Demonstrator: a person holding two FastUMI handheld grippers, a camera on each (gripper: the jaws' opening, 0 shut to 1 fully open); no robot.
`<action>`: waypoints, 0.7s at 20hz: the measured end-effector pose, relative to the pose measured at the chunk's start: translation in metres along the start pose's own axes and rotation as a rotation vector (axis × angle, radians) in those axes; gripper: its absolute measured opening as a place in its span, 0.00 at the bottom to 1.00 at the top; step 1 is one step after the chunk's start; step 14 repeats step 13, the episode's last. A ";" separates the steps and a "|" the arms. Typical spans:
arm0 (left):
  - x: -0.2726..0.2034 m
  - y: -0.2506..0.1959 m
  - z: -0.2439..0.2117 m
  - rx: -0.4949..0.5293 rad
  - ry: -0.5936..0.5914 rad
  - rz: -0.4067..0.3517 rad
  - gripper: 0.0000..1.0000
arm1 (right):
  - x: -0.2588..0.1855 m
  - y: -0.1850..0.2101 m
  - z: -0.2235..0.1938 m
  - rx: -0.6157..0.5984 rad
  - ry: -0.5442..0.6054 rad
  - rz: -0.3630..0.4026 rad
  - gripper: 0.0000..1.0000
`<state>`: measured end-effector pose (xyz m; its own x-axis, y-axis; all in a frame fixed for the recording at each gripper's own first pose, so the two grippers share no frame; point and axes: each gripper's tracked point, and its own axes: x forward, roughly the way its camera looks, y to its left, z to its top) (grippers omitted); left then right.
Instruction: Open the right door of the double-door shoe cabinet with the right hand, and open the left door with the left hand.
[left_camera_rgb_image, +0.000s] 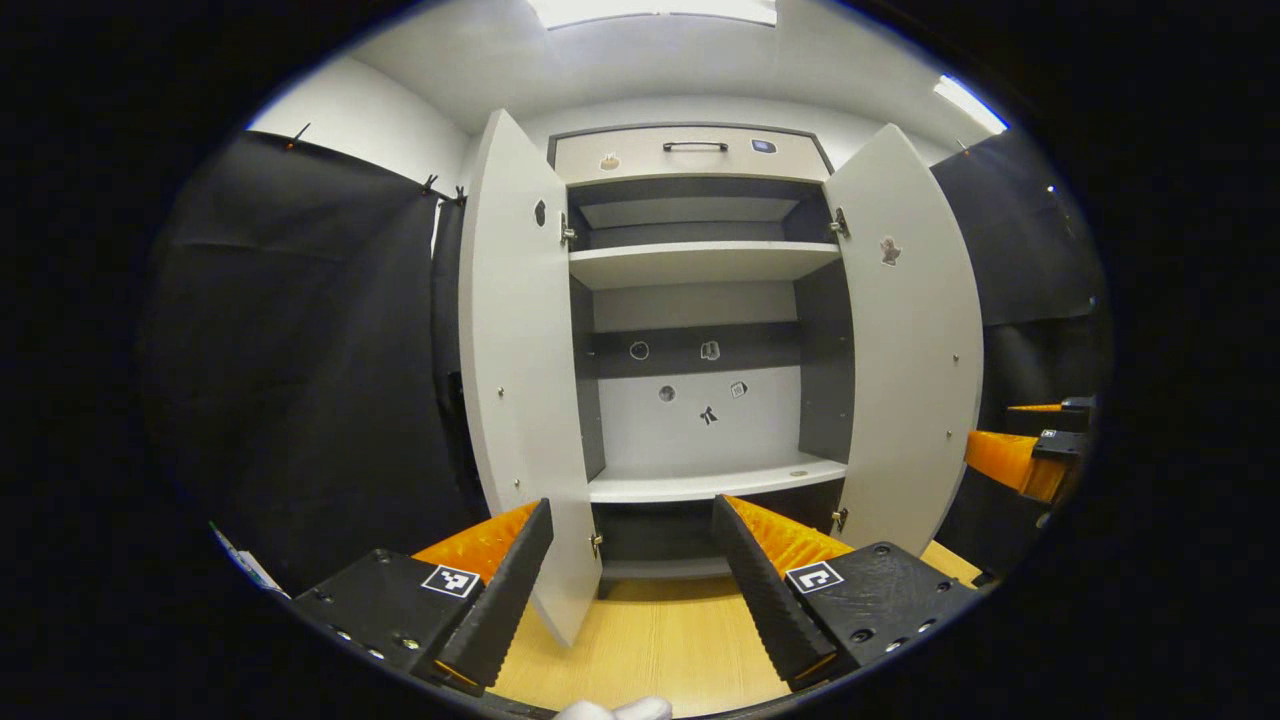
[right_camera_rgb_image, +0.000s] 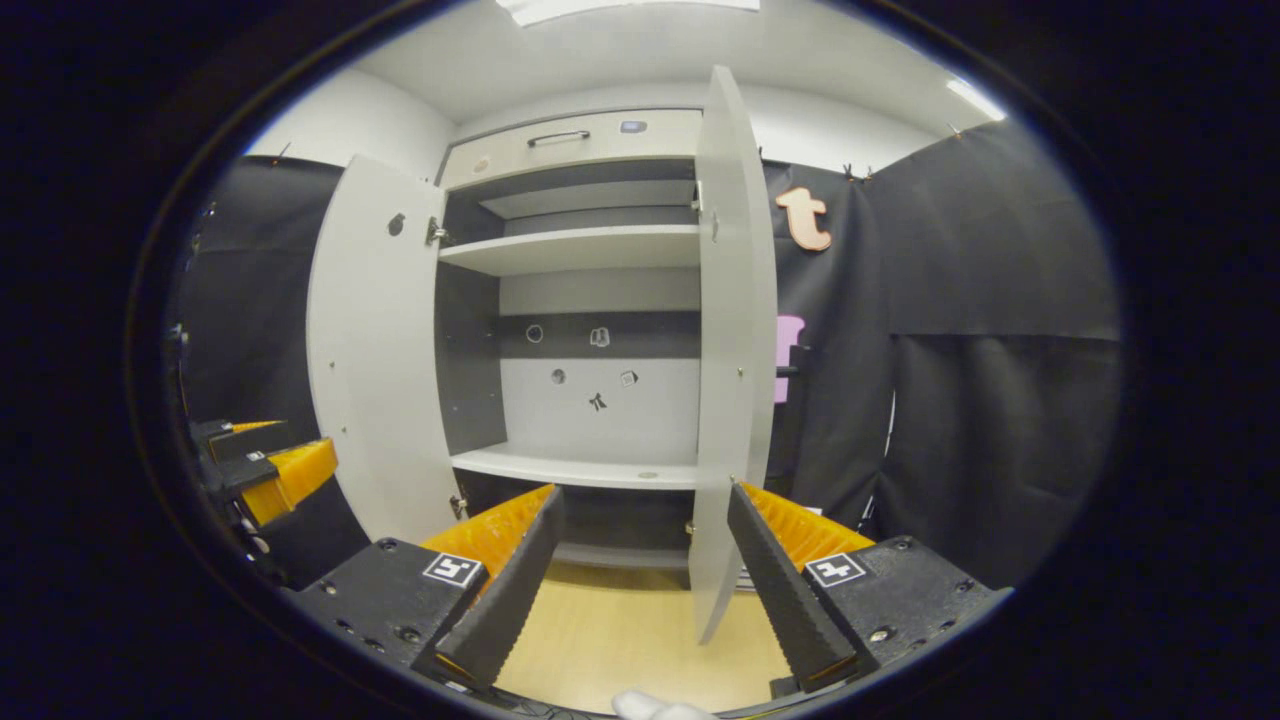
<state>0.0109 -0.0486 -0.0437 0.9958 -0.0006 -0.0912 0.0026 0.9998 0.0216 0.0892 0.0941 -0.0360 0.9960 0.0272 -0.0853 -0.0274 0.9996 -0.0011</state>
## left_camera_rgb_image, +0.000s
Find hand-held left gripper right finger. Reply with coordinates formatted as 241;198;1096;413
710;493;991;693

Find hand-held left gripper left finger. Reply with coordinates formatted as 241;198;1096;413
290;498;556;698

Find beige cabinet door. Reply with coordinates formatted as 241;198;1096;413
458;108;604;648
822;122;986;556

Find beige double-door shoe cabinet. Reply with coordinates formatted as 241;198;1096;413
458;108;986;651

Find white cabinet shelf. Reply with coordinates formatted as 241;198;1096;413
588;452;849;504
568;240;843;291

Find small ceiling light panel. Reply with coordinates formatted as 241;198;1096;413
932;75;1009;136

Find black backdrop cloth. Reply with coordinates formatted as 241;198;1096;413
135;128;1113;591

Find large ceiling light panel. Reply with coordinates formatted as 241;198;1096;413
528;0;779;29

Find beige cabinet drawer with handle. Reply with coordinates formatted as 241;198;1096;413
548;125;834;186

